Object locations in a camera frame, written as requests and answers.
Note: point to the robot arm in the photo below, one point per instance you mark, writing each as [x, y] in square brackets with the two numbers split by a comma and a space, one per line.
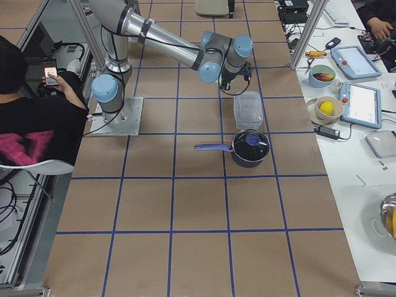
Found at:
[218, 59]

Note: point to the blue bowl with fruit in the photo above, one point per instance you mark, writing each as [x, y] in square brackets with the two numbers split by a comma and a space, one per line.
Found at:
[321, 76]

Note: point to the cream bowl on saucer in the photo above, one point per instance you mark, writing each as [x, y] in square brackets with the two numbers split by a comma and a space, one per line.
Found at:
[317, 117]

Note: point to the steel mixing bowl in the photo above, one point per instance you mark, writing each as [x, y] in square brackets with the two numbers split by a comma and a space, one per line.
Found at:
[384, 225]

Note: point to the clear plastic container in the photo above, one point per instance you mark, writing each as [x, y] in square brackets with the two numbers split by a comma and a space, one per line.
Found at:
[247, 108]

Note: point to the dark blue saucepan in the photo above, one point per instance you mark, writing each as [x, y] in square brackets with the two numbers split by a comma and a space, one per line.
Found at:
[248, 148]

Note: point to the black scissors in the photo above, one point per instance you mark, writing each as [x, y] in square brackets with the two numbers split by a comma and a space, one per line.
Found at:
[309, 62]

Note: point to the yellow screwdriver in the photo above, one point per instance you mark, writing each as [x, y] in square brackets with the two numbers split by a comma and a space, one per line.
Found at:
[315, 54]

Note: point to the lemon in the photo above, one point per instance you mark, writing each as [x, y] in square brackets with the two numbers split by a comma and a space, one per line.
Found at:
[326, 107]

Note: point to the black power adapter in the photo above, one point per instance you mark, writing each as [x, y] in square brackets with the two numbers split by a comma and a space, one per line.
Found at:
[327, 132]

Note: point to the upper teach pendant tablet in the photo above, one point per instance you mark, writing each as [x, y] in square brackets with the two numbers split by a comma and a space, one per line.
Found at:
[354, 62]

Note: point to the teach pendant tablet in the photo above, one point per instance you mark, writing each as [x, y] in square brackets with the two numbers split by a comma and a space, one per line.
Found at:
[354, 62]
[361, 105]

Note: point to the lower teach pendant tablet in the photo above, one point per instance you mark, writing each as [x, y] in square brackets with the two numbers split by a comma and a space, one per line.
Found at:
[361, 105]

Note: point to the white kitchen scale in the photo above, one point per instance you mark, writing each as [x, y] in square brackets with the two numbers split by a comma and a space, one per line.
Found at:
[382, 143]

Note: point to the black smartphone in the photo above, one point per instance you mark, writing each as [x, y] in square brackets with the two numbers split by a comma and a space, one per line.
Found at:
[50, 76]

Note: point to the person in black shirt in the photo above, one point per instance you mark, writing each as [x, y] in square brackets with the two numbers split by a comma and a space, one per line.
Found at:
[38, 129]

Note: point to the white chair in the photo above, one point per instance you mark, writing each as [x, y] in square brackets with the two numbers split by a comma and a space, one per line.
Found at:
[48, 167]

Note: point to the aluminium frame post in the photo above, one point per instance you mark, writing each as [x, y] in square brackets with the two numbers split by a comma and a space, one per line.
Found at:
[309, 28]

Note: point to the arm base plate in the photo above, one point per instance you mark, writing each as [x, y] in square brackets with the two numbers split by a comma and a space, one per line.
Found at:
[124, 123]

